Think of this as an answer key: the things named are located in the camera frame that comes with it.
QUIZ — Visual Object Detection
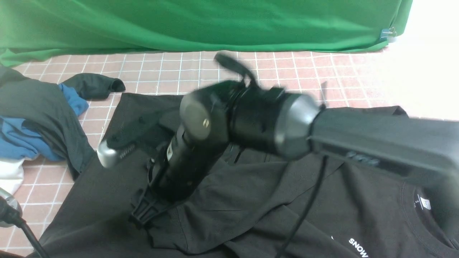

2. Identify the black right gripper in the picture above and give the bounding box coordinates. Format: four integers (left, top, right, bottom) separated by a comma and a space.
128, 83, 237, 230

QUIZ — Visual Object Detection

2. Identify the dark gray long-sleeved shirt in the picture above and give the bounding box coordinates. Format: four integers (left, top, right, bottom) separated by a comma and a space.
40, 106, 458, 258

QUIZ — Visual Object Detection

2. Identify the white shirt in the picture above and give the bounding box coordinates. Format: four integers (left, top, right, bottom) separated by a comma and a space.
0, 156, 38, 195

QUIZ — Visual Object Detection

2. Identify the blue shirt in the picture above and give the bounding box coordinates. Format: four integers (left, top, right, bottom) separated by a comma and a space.
0, 83, 89, 161

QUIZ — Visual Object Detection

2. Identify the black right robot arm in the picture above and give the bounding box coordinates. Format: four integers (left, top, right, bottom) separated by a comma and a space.
131, 81, 458, 234

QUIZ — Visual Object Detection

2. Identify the green backdrop cloth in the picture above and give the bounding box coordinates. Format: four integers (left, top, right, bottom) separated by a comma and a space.
0, 0, 412, 67

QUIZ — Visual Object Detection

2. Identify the blue binder clip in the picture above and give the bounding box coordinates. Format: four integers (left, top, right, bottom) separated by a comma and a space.
380, 27, 397, 41

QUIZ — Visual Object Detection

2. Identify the pink checkered tablecloth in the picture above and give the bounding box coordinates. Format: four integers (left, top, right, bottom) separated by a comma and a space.
15, 46, 458, 237

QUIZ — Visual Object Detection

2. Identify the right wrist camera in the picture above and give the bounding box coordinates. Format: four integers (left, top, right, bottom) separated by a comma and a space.
97, 111, 180, 169

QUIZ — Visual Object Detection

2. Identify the black left camera cable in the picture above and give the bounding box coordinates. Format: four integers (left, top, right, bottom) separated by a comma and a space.
4, 206, 51, 258

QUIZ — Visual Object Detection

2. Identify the black camera cable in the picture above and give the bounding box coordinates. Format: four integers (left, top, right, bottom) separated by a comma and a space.
213, 52, 330, 258
4, 206, 51, 258

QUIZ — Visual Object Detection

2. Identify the black right camera cable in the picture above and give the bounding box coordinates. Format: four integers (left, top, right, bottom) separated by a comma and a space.
213, 52, 330, 258

